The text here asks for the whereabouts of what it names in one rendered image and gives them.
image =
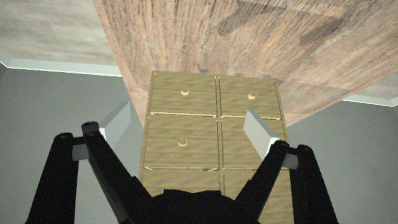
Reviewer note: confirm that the wooden drawer front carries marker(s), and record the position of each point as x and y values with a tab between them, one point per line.
181	145
238	153
235	99
156	183
279	211
196	97

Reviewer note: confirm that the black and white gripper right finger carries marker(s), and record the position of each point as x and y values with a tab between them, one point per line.
310	198

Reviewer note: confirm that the light brown wooden chest of drawers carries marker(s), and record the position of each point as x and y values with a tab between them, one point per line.
218	171

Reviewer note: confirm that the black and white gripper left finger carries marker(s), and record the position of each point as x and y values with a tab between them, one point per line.
55	197

